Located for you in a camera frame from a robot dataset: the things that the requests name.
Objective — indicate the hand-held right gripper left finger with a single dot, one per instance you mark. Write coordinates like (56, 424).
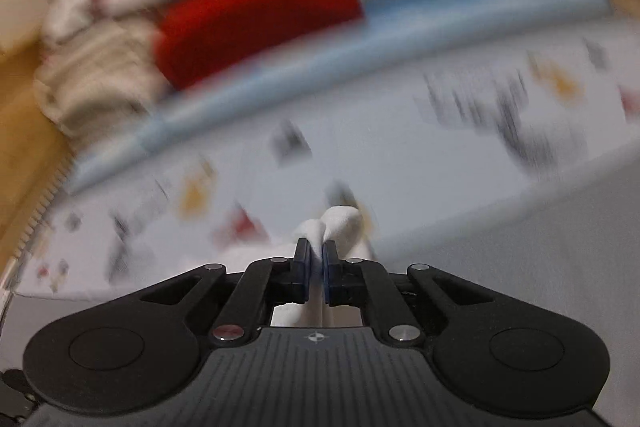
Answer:
(302, 269)

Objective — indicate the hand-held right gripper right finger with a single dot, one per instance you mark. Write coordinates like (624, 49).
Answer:
(330, 269)

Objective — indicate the white shirt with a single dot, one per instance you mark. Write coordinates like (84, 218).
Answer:
(340, 222)

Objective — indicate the red knit sweater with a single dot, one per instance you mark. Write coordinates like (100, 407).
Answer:
(250, 22)

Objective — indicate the light blue quilt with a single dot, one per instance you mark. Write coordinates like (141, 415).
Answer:
(425, 22)

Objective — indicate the cream knit cloth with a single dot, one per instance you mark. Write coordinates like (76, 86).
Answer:
(100, 77)

